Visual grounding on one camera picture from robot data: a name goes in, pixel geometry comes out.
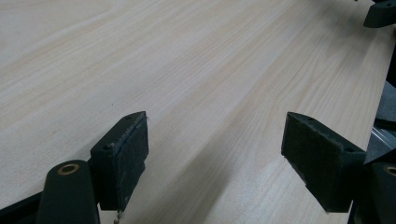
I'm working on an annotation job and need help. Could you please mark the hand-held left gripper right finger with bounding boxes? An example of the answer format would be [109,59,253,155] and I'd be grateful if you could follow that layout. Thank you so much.
[280,111,367,214]

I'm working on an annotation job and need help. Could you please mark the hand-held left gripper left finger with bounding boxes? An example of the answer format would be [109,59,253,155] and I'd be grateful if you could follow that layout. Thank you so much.
[90,110,150,213]

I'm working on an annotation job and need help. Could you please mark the silver metal stand bar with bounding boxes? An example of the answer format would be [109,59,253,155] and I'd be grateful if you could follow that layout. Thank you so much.
[369,125,396,147]

